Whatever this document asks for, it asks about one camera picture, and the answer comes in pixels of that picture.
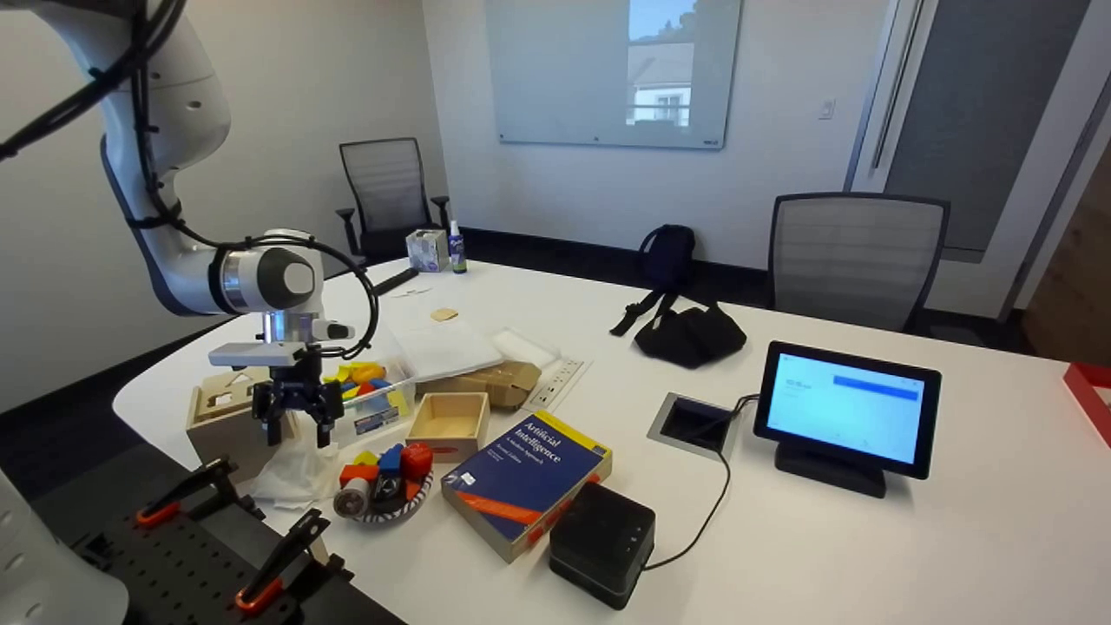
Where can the clear ruler strip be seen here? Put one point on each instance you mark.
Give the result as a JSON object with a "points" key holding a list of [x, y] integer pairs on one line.
{"points": [[557, 383]]}

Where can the red box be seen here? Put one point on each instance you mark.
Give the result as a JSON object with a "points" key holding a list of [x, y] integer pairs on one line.
{"points": [[1097, 400]]}

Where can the clear tissue box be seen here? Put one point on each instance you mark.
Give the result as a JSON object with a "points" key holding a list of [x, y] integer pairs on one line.
{"points": [[424, 247]]}

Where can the bowl of coloured blocks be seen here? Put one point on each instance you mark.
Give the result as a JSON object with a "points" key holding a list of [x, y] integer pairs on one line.
{"points": [[387, 481]]}

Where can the mesh office chair with armrests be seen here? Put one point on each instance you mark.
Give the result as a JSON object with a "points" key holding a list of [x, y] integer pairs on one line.
{"points": [[387, 193]]}

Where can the small round wooden disc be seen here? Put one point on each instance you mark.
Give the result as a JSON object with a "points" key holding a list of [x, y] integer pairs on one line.
{"points": [[447, 313]]}

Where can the black backpack by wall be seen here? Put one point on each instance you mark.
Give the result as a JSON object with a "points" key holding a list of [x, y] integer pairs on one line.
{"points": [[670, 253]]}

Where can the small open wooden tray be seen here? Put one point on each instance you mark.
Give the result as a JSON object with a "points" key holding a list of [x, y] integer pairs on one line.
{"points": [[450, 422]]}

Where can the black remote control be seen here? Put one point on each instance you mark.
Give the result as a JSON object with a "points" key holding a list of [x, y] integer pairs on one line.
{"points": [[398, 279]]}

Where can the small black box device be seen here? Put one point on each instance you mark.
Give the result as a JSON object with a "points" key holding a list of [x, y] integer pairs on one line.
{"points": [[601, 544]]}

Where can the black tablet display on stand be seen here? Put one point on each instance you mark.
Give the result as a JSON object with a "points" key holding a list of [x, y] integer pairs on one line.
{"points": [[848, 408]]}

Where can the clear bin of coloured blocks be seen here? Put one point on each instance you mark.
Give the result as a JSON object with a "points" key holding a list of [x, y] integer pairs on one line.
{"points": [[376, 393]]}

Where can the tan wooden block piece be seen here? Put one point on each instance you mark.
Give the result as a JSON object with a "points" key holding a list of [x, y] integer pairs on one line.
{"points": [[490, 383]]}

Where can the wooden shape sorter box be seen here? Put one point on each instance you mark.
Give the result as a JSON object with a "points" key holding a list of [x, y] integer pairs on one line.
{"points": [[227, 436]]}

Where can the blue book with orange stripe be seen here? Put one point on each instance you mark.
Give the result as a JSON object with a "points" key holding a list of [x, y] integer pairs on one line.
{"points": [[527, 481]]}

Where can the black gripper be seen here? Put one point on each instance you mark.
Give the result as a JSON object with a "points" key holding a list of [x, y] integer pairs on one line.
{"points": [[302, 385]]}

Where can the grey mesh office chair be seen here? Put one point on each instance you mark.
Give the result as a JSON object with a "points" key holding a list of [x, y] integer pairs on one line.
{"points": [[857, 261]]}

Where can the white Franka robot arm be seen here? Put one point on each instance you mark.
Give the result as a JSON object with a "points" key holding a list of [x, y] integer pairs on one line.
{"points": [[174, 104]]}

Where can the glass door with grey panel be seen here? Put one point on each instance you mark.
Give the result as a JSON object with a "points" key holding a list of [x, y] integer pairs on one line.
{"points": [[984, 114]]}

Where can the small blue spray bottle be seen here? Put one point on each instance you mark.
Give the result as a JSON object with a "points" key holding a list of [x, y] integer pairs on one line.
{"points": [[455, 247]]}

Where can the glass wall whiteboard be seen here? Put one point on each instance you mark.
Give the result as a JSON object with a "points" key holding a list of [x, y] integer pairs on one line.
{"points": [[568, 71]]}

